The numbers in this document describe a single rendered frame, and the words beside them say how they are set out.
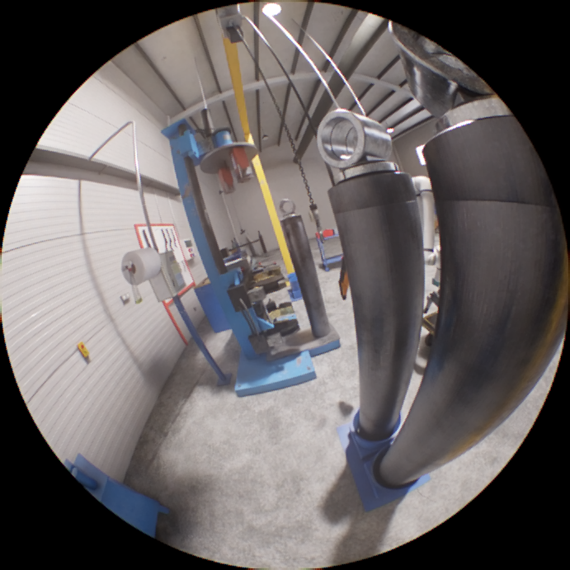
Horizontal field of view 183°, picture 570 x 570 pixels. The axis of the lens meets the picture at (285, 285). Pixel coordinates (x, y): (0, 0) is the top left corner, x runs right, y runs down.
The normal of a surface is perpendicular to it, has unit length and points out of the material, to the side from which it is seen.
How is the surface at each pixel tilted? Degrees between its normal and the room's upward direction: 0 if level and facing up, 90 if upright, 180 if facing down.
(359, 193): 90
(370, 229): 90
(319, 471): 0
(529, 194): 90
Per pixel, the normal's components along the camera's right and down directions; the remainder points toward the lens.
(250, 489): -0.29, -0.90
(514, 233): -0.90, 0.37
